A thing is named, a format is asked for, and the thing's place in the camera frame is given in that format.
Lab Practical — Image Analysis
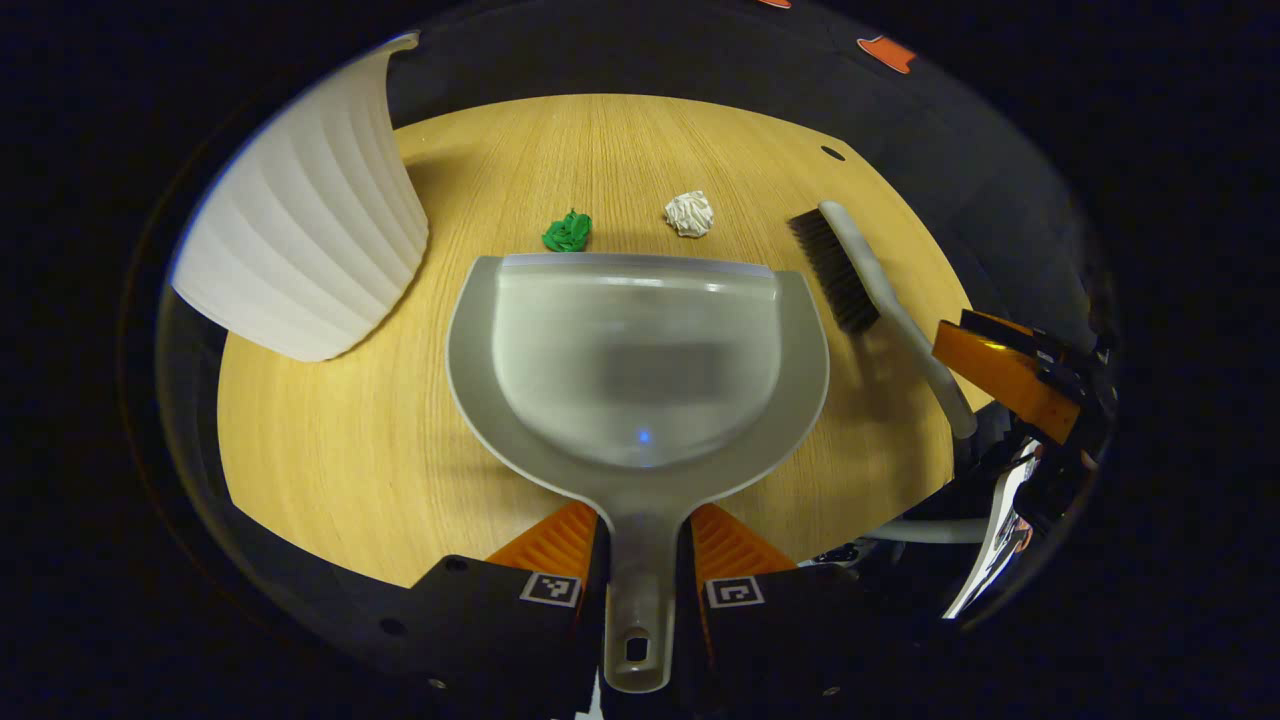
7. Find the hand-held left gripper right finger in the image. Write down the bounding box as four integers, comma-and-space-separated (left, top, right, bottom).
688, 502, 903, 717

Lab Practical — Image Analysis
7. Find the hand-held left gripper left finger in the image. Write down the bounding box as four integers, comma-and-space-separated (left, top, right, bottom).
368, 500, 609, 719

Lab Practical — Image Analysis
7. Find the small grey broom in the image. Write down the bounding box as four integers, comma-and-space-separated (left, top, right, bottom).
788, 200, 979, 441

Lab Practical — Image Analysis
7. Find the translucent grey dustpan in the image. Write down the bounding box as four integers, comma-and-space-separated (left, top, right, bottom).
446, 252, 831, 695

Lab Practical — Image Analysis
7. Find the white paper ball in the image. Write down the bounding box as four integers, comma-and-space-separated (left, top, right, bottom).
664, 190, 716, 239

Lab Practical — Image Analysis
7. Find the green paper ball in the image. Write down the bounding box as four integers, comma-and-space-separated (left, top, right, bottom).
542, 208, 593, 253

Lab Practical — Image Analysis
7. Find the white ribbed garbage bin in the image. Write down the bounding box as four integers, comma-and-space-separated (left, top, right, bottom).
170, 32, 431, 363

